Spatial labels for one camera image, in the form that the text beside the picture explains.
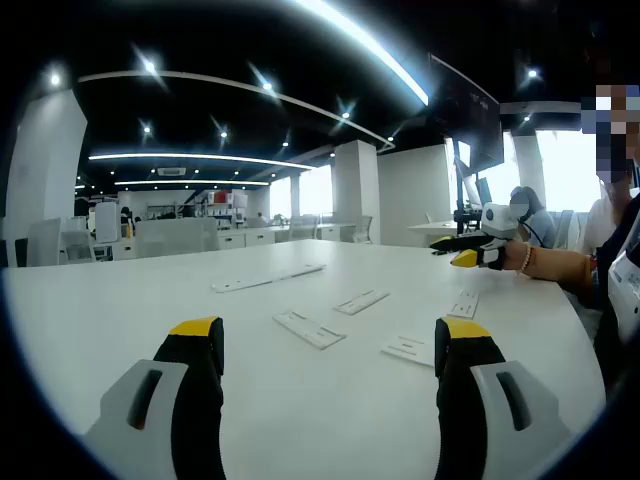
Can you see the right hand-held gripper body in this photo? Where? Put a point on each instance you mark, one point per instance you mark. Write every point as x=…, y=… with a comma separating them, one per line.
x=497, y=220

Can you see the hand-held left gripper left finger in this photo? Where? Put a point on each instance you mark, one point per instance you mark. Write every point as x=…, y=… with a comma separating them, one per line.
x=197, y=380

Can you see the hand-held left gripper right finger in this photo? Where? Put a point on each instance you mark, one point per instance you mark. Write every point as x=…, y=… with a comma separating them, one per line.
x=465, y=390

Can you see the white socket holder cover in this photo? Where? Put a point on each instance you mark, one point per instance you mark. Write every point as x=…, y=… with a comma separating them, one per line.
x=361, y=302
x=310, y=331
x=407, y=350
x=464, y=304

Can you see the long white socket holder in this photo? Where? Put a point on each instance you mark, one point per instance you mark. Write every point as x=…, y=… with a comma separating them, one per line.
x=265, y=277

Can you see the person's right hand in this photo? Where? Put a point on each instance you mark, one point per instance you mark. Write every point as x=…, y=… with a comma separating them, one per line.
x=515, y=257

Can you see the black monitor stand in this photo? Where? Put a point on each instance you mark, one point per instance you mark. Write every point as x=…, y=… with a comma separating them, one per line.
x=462, y=210

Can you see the white desk partition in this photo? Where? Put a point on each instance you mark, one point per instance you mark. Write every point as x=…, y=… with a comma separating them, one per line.
x=175, y=239

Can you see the white chest device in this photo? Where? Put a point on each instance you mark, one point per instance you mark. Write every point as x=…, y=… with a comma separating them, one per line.
x=625, y=295

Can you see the white drawer cabinet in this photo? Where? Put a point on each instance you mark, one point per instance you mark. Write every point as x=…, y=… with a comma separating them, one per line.
x=245, y=239

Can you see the long ceiling light strip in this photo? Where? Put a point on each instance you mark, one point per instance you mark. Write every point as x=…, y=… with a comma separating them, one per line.
x=380, y=47

